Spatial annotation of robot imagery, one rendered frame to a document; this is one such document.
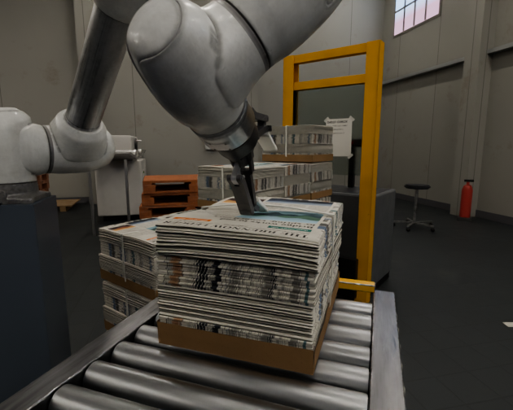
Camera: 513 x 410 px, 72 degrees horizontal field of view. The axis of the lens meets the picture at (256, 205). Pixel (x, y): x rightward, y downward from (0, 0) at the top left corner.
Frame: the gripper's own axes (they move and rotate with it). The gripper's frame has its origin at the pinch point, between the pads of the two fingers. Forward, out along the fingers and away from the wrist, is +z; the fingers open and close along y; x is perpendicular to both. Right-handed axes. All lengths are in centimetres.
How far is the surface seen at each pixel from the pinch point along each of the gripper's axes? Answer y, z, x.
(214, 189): -29, 92, -58
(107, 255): 15, 55, -81
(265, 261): 18.7, -11.6, 6.3
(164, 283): 24.1, -8.0, -12.9
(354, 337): 28.5, 11.8, 19.5
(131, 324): 33.0, 1.4, -24.4
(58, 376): 40.9, -14.3, -24.6
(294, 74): -154, 165, -45
